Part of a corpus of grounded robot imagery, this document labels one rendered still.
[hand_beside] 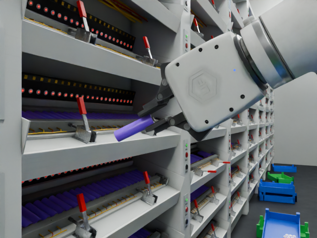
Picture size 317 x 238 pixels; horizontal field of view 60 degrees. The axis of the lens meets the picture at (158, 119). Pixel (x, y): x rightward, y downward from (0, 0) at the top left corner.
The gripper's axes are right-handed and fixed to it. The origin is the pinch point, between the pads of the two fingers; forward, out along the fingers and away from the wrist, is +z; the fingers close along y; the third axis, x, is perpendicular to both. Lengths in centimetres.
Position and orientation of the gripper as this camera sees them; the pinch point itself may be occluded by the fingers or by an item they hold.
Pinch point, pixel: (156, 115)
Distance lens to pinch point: 41.0
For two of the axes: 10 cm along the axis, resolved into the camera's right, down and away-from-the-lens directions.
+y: 4.3, 8.9, -1.0
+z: -7.6, 4.3, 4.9
